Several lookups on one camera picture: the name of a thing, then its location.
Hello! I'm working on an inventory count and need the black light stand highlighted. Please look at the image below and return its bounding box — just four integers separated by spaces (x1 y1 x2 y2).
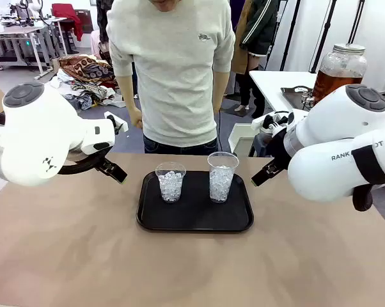
280 0 301 73
347 0 366 45
310 0 338 74

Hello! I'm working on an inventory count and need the white background desk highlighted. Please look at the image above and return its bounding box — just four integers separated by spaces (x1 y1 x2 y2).
35 15 68 57
0 25 52 81

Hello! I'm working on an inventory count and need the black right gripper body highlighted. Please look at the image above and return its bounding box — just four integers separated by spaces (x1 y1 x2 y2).
269 127 292 169

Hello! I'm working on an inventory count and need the dark patterned hanging garment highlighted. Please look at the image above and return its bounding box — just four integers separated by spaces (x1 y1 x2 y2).
95 0 111 44

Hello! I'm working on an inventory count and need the pile of patterned cloths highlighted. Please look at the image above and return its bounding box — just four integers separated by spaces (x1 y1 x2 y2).
48 54 120 111

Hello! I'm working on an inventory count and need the tall clear iced cup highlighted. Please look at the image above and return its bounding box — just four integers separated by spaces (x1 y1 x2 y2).
207 152 240 204

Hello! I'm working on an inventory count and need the black plastic serving tray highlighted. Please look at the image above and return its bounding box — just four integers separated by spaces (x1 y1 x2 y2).
136 170 255 233

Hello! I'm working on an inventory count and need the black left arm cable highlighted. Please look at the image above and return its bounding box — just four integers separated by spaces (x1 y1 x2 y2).
0 111 113 176

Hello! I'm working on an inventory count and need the short clear iced cup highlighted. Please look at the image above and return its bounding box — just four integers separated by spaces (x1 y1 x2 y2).
155 162 187 204

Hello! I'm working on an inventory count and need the person's right forearm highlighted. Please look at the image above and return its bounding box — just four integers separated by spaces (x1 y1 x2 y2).
114 74 142 111

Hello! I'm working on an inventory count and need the glass tea dispenser jar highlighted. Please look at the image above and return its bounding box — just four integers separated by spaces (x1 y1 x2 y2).
312 43 368 105

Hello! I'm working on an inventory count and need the red hanging garment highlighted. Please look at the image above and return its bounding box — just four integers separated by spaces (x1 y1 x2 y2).
51 3 84 42

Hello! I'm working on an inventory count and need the dark tray with handles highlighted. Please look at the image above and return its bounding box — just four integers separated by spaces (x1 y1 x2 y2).
281 85 313 111

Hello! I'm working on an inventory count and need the person's right hand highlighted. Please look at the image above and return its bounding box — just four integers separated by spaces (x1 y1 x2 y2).
127 106 145 129

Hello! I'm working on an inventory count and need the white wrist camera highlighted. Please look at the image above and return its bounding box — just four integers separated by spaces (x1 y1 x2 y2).
251 110 304 132
104 111 129 134

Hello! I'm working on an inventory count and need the white side table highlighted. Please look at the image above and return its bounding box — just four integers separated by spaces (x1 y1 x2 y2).
249 70 318 113

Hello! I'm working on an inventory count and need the bystander in dark striped jacket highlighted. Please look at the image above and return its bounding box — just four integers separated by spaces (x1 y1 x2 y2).
232 0 280 119

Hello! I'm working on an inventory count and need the person in grey sweatshirt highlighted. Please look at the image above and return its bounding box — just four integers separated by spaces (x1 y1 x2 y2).
106 0 237 157

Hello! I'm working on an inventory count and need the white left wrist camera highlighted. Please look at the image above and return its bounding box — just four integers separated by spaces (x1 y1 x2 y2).
104 111 129 134

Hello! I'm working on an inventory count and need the white open box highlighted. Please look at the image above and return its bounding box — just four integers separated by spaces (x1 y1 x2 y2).
229 123 260 157

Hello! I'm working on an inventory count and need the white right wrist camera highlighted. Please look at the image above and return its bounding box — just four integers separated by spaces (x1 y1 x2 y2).
251 110 304 132

